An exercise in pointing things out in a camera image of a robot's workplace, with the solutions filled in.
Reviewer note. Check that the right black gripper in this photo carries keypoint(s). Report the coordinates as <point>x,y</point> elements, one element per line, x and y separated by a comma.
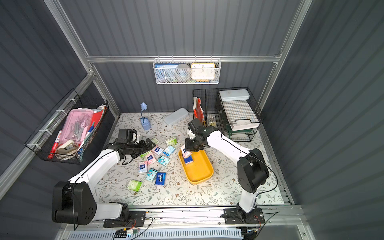
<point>190,144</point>

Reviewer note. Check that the green tissue pack front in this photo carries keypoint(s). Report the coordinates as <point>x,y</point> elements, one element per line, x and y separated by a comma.
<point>134,185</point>

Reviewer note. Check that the red white marker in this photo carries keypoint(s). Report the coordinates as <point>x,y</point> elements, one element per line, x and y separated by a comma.
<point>55,146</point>

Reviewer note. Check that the teal tissue pack small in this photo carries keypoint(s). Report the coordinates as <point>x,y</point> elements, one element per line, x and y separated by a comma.
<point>164,160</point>

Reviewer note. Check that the yellow alarm clock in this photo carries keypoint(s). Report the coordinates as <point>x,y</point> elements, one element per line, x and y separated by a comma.
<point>203,71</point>

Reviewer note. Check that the black wire side basket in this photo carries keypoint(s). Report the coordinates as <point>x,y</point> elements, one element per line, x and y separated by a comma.
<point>43,140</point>

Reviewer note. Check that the green tissue pack middle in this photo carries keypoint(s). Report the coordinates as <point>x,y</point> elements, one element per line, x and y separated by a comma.
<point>142,156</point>

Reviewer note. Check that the white rectangular plastic case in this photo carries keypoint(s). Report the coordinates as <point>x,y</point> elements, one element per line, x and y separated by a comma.
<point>176,116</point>

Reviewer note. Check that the pink pencil case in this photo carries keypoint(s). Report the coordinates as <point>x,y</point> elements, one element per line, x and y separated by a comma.
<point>77,122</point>

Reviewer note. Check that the green tissue pack upper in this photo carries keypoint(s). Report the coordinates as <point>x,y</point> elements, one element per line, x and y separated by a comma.
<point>155,141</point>

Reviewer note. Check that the white wire wall basket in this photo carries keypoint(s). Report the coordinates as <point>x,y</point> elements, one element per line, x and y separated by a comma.
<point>196,60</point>

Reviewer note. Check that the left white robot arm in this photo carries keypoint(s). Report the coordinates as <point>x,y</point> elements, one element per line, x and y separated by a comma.
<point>73,200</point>

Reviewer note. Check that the beige stapler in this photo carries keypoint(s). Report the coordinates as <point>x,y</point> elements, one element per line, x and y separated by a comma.
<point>68,148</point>

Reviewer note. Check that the yellow plastic storage box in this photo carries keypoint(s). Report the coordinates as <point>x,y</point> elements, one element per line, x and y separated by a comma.
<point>200,170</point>

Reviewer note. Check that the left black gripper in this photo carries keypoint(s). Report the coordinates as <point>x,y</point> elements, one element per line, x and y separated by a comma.
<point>141,146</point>

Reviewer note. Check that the pink Tempo tissue pack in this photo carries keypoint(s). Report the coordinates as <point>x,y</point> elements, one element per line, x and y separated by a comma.
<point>143,167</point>

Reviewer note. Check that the dark blue tissue pack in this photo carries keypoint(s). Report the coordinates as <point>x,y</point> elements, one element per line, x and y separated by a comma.
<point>160,179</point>
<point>188,160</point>

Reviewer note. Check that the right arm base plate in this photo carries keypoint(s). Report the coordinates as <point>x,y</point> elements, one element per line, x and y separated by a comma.
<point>234,216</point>

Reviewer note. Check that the light blue cartoon tissue pack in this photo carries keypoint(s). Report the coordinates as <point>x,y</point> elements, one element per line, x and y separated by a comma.
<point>169,150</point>

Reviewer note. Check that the checkered notebook stack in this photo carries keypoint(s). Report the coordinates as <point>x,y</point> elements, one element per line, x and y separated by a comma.
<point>240,115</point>

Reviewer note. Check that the red folder in organizer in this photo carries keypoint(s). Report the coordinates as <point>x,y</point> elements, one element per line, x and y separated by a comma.
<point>197,109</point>

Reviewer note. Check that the floral table mat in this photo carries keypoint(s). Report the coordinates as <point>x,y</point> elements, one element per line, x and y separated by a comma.
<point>212,181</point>

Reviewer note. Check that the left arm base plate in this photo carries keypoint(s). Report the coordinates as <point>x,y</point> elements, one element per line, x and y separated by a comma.
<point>127,220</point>

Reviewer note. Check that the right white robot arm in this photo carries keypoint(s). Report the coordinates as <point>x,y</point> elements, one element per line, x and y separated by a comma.
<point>252,170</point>

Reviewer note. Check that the green white tissue pack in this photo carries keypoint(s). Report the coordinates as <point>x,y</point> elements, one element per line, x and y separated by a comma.
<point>171,141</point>

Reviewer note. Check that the black wire desk organizer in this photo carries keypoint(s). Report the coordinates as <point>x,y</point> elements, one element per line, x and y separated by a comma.
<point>215,115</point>

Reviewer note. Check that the blue white marker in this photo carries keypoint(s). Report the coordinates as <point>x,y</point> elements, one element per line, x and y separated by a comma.
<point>86,136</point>

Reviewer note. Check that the tape roll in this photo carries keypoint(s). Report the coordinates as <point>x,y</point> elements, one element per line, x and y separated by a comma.
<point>183,73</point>

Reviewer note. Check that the blue box in basket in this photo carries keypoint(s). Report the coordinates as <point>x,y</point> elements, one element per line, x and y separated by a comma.
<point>165,73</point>

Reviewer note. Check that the white box on organizer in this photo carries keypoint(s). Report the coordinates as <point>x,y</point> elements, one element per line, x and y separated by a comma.
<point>234,95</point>

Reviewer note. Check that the blue flower desk lamp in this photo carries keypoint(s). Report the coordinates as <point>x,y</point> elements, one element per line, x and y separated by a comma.
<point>145,122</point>

